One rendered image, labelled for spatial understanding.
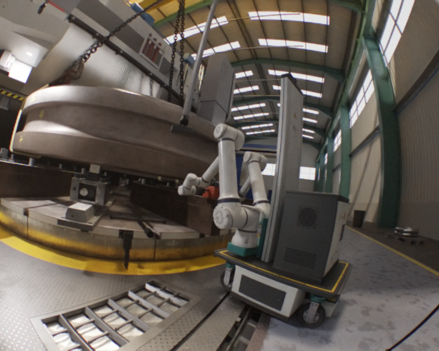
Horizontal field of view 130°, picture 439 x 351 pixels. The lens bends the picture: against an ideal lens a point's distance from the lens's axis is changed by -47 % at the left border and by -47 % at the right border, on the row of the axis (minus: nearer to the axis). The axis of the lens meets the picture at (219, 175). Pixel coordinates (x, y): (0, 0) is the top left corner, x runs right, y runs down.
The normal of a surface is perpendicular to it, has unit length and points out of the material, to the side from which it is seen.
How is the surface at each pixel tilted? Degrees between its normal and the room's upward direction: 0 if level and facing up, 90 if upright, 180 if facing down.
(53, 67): 90
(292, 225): 90
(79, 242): 90
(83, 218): 90
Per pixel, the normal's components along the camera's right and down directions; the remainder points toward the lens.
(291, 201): -0.70, -0.16
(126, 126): 0.47, 0.00
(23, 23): 0.91, 0.11
